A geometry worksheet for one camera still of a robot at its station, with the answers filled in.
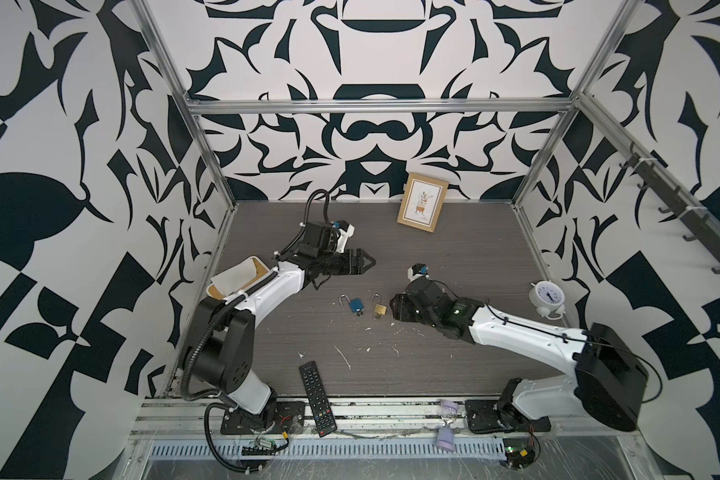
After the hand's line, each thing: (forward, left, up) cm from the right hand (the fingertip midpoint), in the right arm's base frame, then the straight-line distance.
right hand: (397, 302), depth 84 cm
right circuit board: (-33, -27, -11) cm, 44 cm away
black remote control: (-24, +20, -7) cm, 32 cm away
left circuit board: (-31, +33, -8) cm, 46 cm away
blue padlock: (+4, +12, -10) cm, 16 cm away
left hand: (+10, +7, +7) cm, 14 cm away
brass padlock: (+2, +5, -9) cm, 11 cm away
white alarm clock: (+4, -46, -8) cm, 47 cm away
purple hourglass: (-30, -9, -7) cm, 32 cm away
